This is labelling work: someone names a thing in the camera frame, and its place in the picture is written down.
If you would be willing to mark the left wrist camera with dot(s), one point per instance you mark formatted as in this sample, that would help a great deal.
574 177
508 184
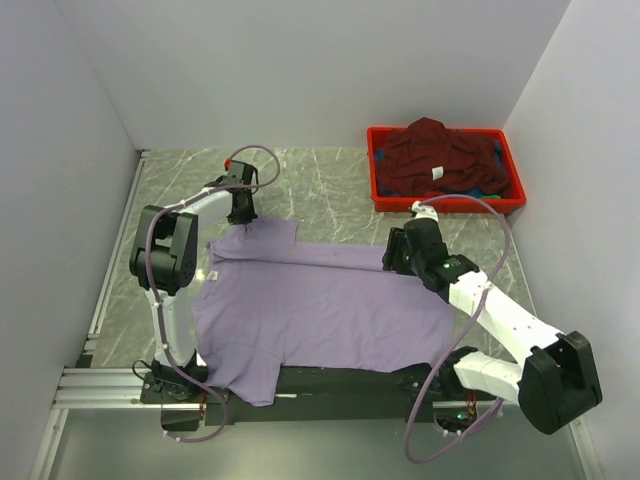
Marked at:
239 173

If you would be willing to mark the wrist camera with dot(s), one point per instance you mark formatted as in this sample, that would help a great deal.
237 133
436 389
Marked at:
420 210
239 173

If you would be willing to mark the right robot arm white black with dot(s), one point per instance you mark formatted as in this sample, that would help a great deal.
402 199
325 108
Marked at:
533 345

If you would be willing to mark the aluminium front rail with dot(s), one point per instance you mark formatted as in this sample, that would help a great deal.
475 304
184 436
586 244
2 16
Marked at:
120 388

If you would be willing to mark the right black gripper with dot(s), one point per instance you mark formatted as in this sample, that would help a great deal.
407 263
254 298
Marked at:
396 243

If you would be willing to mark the dark red t shirt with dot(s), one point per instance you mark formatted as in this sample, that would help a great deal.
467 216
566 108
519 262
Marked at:
428 157

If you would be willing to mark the lavender t shirt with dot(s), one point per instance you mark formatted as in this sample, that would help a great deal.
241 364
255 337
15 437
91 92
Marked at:
273 301

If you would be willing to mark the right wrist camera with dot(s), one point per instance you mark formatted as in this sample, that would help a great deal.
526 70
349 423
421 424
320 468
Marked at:
420 210

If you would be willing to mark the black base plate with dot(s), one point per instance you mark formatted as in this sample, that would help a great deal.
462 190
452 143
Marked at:
302 394

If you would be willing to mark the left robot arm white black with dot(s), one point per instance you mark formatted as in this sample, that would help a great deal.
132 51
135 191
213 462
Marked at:
164 258

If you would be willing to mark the red plastic bin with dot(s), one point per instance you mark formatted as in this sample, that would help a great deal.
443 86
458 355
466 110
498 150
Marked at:
513 199

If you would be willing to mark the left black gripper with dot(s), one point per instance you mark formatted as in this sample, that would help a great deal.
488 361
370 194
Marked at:
244 219

